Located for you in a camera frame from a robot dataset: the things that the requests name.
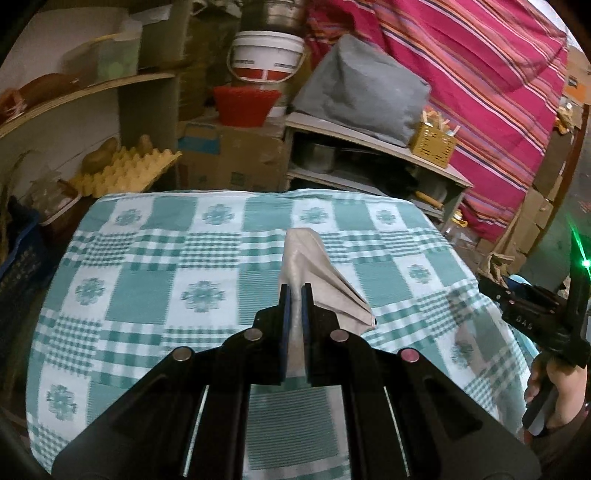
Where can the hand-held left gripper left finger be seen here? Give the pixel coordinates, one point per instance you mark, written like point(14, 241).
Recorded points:
point(286, 332)

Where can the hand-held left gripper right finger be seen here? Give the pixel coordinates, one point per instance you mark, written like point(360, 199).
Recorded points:
point(307, 332)

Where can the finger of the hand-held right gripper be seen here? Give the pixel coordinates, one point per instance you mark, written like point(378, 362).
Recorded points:
point(496, 290)

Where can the beige cloth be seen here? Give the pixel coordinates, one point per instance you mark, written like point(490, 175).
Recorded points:
point(318, 277)

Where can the person's right hand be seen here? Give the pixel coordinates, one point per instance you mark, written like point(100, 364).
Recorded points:
point(570, 392)

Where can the clear oil bottle yellow label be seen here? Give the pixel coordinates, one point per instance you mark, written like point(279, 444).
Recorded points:
point(459, 220)

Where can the cardboard sheets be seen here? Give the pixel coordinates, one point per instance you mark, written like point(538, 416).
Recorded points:
point(545, 170)

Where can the green checked tablecloth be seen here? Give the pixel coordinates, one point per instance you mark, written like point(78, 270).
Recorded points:
point(138, 295)

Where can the yellow chopstick holder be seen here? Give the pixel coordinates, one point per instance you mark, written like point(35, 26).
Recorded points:
point(431, 145)

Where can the small steel pot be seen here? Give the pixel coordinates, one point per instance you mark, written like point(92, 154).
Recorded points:
point(316, 157)

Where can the cardboard box with blue print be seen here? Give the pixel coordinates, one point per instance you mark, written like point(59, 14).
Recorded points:
point(240, 161)

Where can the bundle of chopsticks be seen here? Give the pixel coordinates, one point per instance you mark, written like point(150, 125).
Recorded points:
point(441, 121)

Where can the yellow hanging bundle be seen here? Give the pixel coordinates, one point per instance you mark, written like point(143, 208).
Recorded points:
point(568, 119)

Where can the red striped hanging cloth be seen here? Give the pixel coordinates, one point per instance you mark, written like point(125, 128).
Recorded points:
point(461, 92)

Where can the low grey cabinet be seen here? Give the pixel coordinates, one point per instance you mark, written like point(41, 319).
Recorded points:
point(314, 123)

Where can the yellow egg tray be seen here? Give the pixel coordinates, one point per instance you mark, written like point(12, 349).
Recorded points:
point(134, 168)

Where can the red plastic basket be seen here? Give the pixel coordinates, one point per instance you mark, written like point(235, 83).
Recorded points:
point(244, 106)

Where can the grey cushion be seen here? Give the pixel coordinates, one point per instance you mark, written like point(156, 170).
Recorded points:
point(364, 92)

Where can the dark blue crate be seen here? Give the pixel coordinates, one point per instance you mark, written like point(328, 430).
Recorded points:
point(18, 277)

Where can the white plastic bucket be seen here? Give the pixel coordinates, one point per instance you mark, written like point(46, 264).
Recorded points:
point(265, 53)

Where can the wooden shelf unit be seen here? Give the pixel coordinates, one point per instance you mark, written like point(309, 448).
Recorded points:
point(92, 87)

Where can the large steel pot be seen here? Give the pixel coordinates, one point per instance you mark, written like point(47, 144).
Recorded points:
point(277, 16)

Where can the clear plastic container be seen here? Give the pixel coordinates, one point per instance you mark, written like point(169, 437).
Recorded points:
point(106, 60)

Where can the sweet potato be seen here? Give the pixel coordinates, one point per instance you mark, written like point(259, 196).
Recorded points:
point(51, 87)
point(11, 106)

